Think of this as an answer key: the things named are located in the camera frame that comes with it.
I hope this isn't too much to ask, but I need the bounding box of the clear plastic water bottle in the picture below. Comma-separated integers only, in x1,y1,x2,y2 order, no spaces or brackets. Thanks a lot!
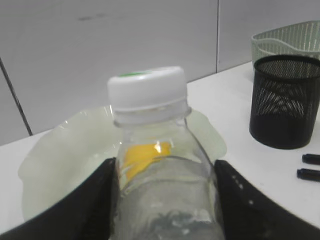
107,66,225,240

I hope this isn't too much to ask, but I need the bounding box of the black marker pen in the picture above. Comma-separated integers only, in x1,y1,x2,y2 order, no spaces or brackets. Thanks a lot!
302,153,320,166
296,168,320,182

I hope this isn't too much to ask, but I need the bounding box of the yellow mango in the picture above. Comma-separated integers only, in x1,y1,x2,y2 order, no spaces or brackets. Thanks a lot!
121,141,172,182

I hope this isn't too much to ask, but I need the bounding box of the translucent wavy glass plate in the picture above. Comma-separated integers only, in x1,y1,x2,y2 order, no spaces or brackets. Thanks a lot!
18,106,227,220

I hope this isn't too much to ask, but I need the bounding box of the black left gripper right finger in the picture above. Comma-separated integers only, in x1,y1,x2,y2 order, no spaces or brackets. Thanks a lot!
214,160,320,240

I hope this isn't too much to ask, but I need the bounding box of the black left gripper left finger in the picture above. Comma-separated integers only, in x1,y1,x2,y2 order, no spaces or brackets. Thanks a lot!
0,158,116,240

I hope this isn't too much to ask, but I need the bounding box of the black mesh pen holder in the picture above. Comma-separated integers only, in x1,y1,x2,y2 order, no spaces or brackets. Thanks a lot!
249,54,320,150

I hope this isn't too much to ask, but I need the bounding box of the green plastic woven basket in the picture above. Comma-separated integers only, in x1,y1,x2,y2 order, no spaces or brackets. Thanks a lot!
251,20,320,63

